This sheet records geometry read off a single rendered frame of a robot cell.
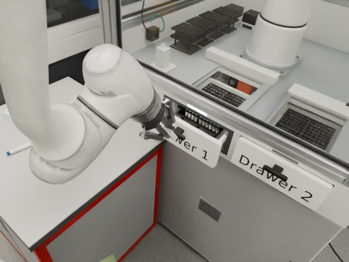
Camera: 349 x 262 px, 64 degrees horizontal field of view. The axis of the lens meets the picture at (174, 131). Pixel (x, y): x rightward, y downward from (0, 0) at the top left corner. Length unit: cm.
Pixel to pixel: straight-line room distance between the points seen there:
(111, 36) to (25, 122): 74
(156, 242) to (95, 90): 127
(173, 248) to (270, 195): 82
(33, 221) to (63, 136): 47
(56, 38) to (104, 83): 98
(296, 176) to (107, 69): 62
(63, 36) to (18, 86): 111
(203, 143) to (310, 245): 50
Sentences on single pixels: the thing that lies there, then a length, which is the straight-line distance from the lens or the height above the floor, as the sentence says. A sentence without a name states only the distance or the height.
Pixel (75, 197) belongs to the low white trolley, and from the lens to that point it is 93.
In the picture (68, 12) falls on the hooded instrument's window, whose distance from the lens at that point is 150.
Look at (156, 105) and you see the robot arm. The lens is 63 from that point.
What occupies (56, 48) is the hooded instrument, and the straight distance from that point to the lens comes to 148.
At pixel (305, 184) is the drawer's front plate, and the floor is 90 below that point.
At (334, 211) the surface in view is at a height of 84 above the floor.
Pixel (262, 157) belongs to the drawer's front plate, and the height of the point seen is 91.
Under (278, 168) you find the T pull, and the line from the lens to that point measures 87.
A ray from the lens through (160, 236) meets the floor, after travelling 169.
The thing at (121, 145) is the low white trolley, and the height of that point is 76.
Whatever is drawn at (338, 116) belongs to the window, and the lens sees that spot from 78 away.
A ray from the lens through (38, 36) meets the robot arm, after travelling 34.
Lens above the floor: 151
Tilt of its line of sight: 42 degrees down
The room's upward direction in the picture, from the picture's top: 7 degrees clockwise
